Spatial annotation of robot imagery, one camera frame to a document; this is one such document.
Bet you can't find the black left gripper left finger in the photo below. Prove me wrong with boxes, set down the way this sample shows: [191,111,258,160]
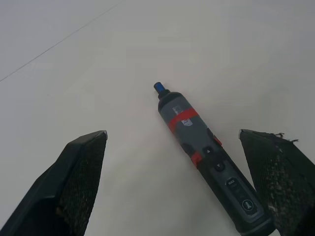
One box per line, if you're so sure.
[0,130,108,236]

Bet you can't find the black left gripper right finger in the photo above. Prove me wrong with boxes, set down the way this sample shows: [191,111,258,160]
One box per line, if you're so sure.
[237,129,315,236]

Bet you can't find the grey electric screwdriver red tape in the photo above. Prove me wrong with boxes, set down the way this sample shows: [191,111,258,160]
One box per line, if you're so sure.
[154,82,276,236]

